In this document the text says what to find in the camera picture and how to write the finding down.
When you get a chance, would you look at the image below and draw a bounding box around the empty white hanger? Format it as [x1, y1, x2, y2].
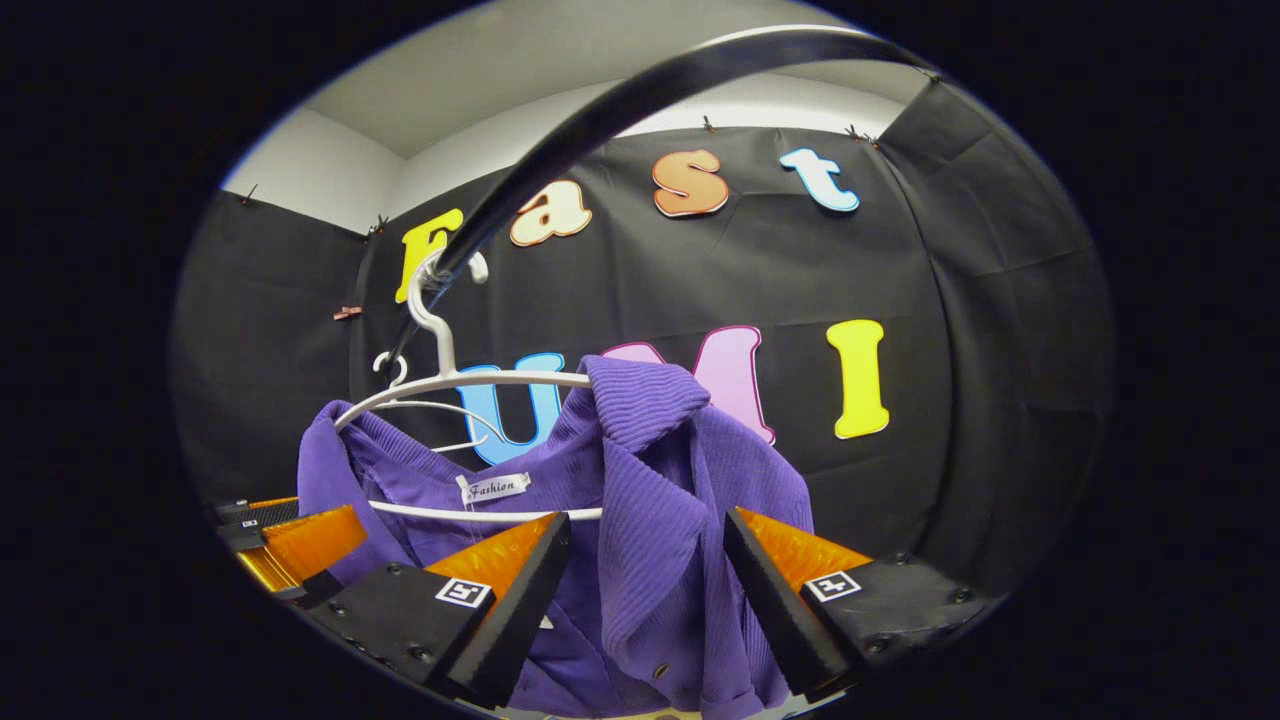
[372, 350, 506, 456]

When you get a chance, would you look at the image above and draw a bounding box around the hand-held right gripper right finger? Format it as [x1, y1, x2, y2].
[722, 505, 996, 703]

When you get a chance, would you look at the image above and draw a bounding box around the purple ribbed jacket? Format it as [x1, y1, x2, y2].
[297, 355, 816, 720]

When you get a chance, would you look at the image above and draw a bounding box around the black clothes rack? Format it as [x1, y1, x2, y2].
[385, 25, 941, 381]

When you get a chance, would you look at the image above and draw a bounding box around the white clothes hanger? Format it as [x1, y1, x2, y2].
[333, 250, 606, 523]

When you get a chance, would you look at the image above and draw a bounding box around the black backdrop cloth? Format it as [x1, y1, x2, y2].
[170, 75, 1116, 601]

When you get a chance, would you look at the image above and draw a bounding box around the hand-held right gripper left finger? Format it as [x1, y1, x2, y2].
[300, 510, 573, 709]

